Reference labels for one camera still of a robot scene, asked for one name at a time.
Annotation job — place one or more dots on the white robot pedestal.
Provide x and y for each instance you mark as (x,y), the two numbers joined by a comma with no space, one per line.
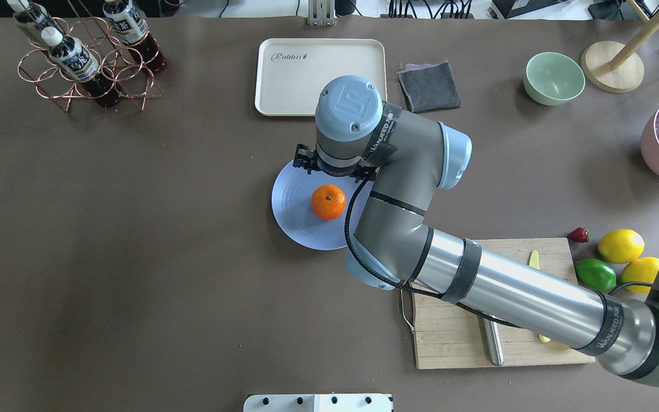
(320,402)

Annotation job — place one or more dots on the bamboo cutting board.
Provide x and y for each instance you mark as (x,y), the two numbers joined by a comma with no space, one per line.
(448,337)

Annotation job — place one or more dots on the green bowl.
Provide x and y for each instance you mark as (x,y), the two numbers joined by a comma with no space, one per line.
(553,79)

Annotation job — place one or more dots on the orange mandarin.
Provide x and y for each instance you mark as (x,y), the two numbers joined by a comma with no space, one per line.
(328,202)

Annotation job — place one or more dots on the tea bottle back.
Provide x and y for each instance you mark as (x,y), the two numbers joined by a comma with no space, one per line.
(32,19)

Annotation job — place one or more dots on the yellow lemon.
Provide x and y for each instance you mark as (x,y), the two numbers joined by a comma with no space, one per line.
(621,246)
(644,269)

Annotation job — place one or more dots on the tea bottle front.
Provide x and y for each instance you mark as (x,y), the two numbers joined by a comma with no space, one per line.
(80,65)

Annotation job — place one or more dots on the grey folded cloth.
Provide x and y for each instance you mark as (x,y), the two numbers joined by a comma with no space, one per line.
(429,87)

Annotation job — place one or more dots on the blue plate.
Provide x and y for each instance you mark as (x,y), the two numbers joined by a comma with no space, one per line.
(291,206)

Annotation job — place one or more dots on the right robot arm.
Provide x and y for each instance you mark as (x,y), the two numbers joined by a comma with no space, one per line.
(435,194)

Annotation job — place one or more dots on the wooden stand with base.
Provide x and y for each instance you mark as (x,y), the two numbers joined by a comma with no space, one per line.
(615,67)

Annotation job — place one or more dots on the aluminium frame post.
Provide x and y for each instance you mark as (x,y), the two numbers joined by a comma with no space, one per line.
(321,13)

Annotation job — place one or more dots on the yellow lemon lower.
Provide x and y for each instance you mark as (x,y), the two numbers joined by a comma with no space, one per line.
(644,269)

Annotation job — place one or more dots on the tea bottle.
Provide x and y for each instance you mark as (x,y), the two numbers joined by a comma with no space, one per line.
(133,31)
(80,65)
(32,19)

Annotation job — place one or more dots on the steel muddler black tip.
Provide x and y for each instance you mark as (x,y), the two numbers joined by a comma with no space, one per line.
(494,343)

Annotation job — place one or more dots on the yellow lemon upper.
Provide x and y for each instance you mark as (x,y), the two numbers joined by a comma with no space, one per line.
(621,246)

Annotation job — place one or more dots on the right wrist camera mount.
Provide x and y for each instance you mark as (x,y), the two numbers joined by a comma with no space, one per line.
(317,160)

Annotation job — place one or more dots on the tea bottle middle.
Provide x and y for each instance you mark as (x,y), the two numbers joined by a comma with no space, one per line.
(133,31)

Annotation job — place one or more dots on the copper wire bottle rack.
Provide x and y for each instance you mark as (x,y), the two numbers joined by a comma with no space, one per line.
(136,83)

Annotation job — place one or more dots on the red strawberry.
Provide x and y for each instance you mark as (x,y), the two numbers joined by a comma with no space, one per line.
(579,235)

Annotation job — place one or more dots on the yellow plastic knife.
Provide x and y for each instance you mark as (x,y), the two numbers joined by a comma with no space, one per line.
(534,262)

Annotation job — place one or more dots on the green lime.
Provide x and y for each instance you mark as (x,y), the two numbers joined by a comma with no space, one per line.
(596,274)

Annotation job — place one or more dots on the cream rabbit tray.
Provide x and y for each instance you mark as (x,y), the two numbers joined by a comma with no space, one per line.
(291,72)

